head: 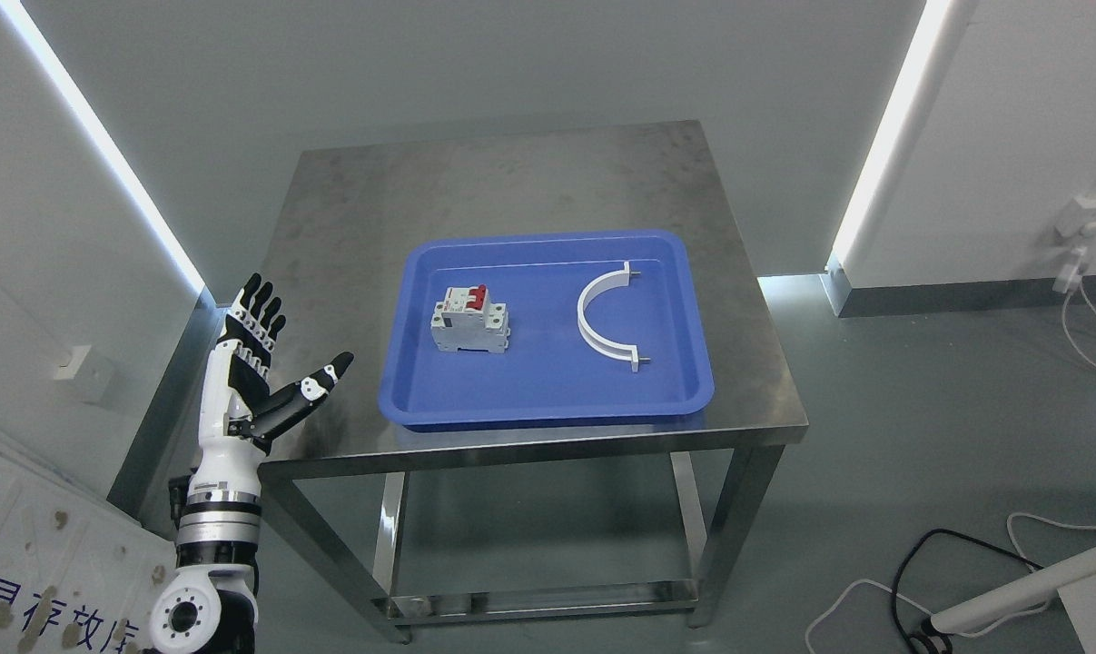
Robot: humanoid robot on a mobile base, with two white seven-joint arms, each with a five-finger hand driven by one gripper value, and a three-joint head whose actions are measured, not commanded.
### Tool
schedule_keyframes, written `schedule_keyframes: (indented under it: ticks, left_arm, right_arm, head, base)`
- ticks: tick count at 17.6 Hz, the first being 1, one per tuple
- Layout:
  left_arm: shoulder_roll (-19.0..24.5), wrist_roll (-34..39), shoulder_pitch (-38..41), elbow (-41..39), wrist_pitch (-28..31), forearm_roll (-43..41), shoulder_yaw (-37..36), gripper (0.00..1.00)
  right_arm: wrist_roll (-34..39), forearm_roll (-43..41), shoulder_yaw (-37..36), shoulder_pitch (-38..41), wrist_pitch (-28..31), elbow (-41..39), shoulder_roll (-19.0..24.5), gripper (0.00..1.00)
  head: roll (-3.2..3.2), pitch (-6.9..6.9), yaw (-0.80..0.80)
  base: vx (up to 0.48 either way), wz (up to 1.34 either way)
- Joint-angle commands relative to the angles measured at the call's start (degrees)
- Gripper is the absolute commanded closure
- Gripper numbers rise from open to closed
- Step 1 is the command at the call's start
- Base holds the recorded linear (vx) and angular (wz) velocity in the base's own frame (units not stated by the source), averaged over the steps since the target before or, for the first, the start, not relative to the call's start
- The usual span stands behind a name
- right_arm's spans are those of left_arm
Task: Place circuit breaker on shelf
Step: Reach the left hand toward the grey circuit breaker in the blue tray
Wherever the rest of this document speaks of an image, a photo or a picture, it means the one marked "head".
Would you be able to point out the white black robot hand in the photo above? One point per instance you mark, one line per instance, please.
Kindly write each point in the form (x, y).
(241, 417)

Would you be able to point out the grey red circuit breaker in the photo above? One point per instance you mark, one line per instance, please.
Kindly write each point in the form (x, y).
(467, 319)

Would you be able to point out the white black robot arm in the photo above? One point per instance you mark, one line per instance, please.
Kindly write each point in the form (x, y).
(210, 604)

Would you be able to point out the white labelled shelf panel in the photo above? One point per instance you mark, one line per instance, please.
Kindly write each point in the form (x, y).
(76, 574)

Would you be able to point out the stainless steel table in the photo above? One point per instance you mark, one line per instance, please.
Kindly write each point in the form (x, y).
(348, 489)

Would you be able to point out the blue plastic tray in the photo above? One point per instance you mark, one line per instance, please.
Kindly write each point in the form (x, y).
(548, 375)

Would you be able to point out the white tube stand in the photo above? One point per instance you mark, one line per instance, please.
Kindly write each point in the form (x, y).
(1014, 597)

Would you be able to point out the white wall socket left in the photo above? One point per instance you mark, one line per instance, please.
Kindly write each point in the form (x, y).
(87, 376)

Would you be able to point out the white curved plastic bracket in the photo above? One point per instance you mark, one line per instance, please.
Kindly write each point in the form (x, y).
(593, 335)

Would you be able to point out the white wall socket with plug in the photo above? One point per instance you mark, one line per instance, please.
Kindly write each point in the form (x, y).
(1076, 228)

